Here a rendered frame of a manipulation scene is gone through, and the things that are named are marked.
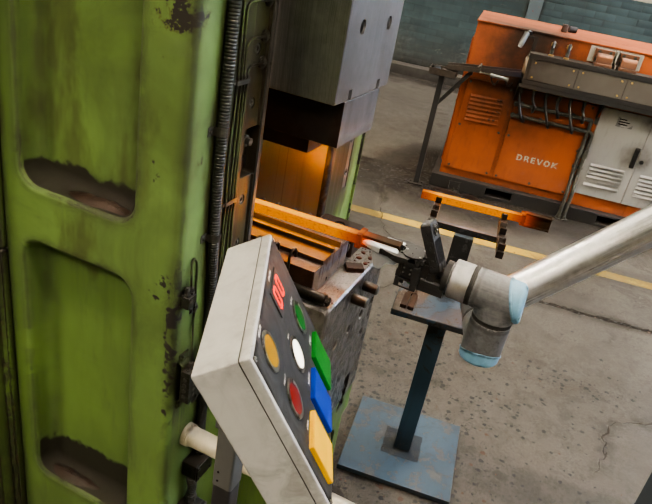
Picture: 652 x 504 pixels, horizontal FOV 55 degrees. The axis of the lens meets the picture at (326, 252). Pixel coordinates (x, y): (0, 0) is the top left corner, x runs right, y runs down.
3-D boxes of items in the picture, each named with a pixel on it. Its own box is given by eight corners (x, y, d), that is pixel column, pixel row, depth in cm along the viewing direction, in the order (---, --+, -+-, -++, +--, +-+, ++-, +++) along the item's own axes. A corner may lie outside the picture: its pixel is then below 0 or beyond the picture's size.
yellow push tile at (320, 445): (332, 444, 95) (315, 408, 92) (333, 483, 88) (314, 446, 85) (321, 447, 95) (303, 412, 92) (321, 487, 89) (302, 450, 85)
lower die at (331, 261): (344, 264, 160) (350, 234, 156) (310, 297, 143) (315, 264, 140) (205, 213, 173) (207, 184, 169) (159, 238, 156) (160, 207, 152)
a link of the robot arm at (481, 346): (494, 347, 151) (510, 304, 145) (498, 377, 141) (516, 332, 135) (455, 338, 152) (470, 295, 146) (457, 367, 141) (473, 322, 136)
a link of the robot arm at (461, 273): (471, 275, 133) (481, 258, 141) (449, 267, 135) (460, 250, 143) (459, 310, 137) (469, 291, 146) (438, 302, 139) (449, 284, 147)
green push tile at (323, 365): (331, 362, 113) (316, 330, 109) (331, 390, 106) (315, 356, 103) (321, 365, 113) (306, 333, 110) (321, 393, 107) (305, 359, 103)
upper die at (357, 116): (371, 129, 144) (379, 87, 140) (336, 148, 127) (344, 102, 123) (216, 84, 157) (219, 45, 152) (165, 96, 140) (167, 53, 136)
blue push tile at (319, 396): (331, 400, 104) (315, 366, 101) (332, 432, 97) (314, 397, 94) (321, 403, 104) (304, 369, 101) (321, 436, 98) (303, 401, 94)
